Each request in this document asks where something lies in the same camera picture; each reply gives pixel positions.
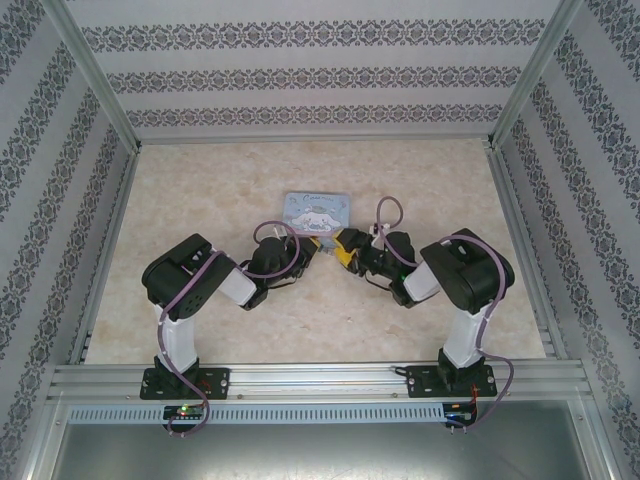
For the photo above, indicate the blue cartoon dog tin box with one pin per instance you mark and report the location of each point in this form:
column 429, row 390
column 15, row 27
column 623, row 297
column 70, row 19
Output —
column 317, row 210

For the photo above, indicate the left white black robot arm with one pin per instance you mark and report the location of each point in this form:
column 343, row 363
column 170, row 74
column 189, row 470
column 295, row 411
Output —
column 180, row 340

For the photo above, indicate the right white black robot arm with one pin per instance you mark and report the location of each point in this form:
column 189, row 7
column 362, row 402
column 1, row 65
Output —
column 465, row 340

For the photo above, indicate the right small circuit board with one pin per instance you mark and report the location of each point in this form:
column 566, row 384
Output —
column 460, row 410

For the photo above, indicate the small circuit board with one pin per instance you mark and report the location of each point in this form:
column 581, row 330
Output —
column 185, row 411
column 460, row 410

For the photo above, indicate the left small circuit board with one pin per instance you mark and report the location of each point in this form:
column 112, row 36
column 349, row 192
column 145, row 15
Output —
column 185, row 411

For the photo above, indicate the grey metal panel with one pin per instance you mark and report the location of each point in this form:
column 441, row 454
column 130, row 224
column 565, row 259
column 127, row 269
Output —
column 320, row 450

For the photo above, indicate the aluminium mounting rail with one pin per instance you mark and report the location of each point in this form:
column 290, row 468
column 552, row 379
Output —
column 320, row 382

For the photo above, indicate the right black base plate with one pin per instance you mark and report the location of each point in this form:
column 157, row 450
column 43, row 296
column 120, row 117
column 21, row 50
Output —
column 420, row 382

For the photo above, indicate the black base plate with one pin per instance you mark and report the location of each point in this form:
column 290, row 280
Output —
column 420, row 382
column 220, row 382

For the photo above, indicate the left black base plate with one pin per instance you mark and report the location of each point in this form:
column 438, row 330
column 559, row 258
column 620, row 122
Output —
column 220, row 382

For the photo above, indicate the aluminium table side rail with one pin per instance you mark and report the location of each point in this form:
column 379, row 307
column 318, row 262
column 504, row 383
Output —
column 107, row 250
column 527, row 250

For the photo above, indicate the aluminium frame post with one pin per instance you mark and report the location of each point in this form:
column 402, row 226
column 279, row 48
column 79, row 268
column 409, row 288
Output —
column 95, row 75
column 540, row 70

